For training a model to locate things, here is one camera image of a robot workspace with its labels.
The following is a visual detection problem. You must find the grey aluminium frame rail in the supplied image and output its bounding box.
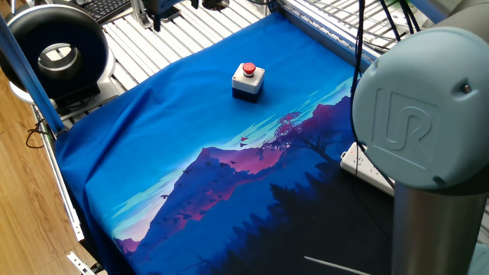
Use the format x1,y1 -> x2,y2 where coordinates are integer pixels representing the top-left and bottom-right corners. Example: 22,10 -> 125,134
277,0 -> 377,73

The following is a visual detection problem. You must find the white metal bracket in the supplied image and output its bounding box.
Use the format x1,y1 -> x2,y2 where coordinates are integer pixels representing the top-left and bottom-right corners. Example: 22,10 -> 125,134
66,251 -> 96,275

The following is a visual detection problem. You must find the silver Schunk gripper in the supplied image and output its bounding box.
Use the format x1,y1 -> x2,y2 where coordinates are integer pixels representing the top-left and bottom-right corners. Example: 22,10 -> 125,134
143,0 -> 200,33

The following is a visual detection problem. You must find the black smartphone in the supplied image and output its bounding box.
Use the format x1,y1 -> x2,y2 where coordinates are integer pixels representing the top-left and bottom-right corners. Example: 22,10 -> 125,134
160,5 -> 183,23

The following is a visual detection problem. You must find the black keyboard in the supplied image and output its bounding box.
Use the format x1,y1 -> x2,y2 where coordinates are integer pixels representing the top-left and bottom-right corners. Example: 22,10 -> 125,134
82,0 -> 133,24

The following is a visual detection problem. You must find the red push button box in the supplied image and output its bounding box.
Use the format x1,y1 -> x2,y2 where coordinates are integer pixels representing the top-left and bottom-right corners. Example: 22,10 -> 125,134
231,62 -> 266,104

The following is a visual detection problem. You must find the aluminium post with bracket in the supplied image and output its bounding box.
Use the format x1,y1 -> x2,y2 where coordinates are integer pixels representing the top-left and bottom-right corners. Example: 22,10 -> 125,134
129,0 -> 153,30

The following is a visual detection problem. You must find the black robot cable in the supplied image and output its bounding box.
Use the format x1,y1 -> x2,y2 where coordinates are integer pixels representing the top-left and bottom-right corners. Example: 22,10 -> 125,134
349,0 -> 397,190

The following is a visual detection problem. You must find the white cable tie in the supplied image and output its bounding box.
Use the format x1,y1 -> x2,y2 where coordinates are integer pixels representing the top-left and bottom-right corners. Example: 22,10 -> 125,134
304,255 -> 371,275

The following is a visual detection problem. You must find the silver table edge profile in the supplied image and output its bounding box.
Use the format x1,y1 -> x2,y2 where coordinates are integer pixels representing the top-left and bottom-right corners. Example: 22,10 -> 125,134
32,105 -> 85,242

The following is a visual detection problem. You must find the black cable loop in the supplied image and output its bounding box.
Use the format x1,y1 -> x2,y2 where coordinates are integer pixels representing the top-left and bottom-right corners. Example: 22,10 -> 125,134
25,118 -> 58,150

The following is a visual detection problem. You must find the white power strip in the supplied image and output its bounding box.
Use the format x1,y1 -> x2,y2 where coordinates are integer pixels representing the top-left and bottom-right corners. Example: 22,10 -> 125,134
339,141 -> 396,198

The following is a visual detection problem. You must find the blue mountain print cloth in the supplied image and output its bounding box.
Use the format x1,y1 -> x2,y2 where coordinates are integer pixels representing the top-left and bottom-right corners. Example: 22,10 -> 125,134
54,12 -> 397,275

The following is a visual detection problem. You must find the black round object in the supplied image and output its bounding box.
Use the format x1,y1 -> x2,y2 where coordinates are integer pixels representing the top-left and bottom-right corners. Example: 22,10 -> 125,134
201,0 -> 230,11

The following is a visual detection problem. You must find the blue frame post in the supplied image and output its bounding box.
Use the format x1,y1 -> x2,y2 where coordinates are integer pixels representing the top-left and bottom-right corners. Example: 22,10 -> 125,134
0,15 -> 66,135

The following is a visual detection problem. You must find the black round ring lamp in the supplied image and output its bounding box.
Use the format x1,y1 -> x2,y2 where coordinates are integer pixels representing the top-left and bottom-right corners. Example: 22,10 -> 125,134
0,3 -> 118,112

